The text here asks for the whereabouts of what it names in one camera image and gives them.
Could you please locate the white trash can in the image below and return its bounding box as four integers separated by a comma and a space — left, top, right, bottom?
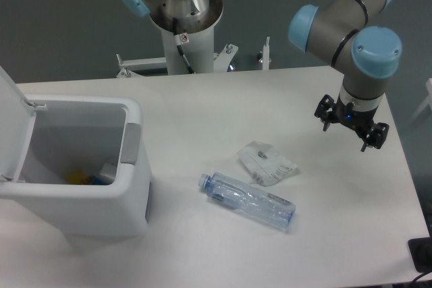
1, 94, 152, 237

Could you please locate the white metal base frame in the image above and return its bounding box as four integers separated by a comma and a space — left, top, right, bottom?
115, 36, 273, 79

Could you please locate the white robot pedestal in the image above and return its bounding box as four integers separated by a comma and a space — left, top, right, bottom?
150, 0, 223, 56

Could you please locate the clear plastic wrapper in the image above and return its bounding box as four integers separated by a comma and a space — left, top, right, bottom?
237, 141, 298, 187

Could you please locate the black device at edge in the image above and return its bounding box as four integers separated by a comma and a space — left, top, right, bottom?
408, 237, 431, 272

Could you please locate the yellow trash item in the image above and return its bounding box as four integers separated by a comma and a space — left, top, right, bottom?
65, 170, 89, 185

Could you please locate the clear blue plastic bottle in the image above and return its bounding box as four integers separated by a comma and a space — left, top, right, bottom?
198, 173, 296, 230

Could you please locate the white trash can lid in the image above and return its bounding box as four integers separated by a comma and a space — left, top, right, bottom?
1, 69, 47, 181

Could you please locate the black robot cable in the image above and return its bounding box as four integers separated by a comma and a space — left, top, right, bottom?
171, 17, 196, 75

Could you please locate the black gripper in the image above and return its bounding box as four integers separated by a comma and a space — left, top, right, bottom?
314, 94, 389, 152

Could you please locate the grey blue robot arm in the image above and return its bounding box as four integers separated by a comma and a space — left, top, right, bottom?
121, 0, 402, 149

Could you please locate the white frame at right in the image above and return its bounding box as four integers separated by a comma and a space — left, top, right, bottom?
410, 78, 432, 123

